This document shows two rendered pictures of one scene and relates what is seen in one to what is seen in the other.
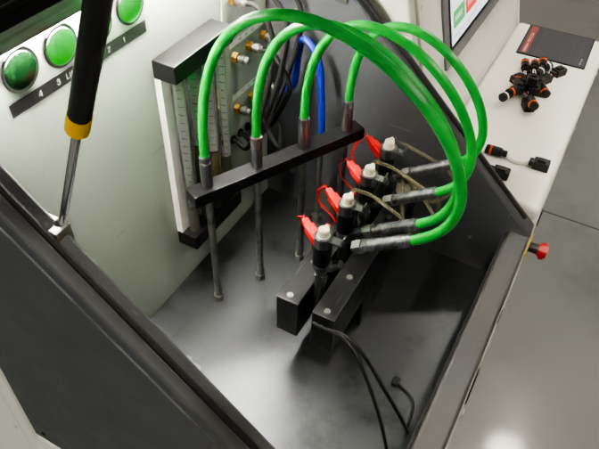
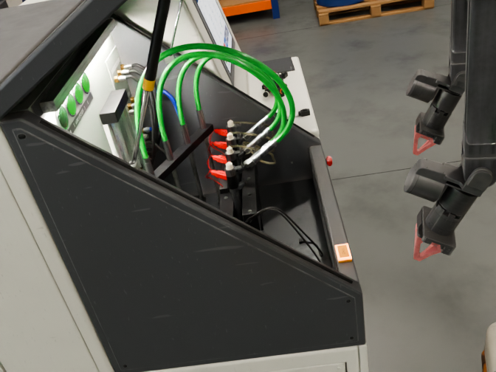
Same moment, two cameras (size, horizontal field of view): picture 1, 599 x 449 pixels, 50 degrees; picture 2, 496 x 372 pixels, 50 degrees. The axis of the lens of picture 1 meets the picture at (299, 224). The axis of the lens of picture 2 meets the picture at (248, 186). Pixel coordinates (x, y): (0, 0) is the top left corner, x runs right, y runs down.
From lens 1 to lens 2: 58 cm
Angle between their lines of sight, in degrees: 21
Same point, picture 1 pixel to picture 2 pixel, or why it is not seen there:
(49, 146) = not seen: hidden behind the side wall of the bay
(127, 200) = not seen: hidden behind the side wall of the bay
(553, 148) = (305, 105)
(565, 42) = (277, 63)
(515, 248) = (318, 150)
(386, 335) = (280, 226)
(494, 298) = (324, 173)
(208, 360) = not seen: hidden behind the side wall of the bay
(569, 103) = (298, 85)
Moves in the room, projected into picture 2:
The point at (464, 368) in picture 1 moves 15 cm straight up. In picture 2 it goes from (331, 202) to (326, 153)
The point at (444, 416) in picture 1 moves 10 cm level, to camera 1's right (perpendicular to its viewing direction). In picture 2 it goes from (336, 223) to (369, 207)
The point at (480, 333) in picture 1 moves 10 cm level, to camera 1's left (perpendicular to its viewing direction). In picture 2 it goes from (328, 187) to (297, 201)
